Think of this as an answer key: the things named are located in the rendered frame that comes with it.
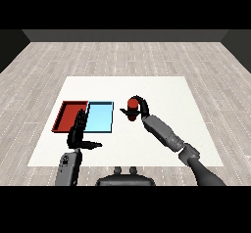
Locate dark grey robot body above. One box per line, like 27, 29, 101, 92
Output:
95, 165, 157, 187

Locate red shallow open box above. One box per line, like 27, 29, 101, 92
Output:
51, 100, 90, 134

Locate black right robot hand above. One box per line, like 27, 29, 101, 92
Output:
119, 94, 151, 120

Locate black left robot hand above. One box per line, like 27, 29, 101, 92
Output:
66, 108, 103, 151

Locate small red can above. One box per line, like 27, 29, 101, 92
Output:
126, 98, 139, 122

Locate light blue shallow open box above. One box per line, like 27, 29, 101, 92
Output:
83, 101, 115, 134

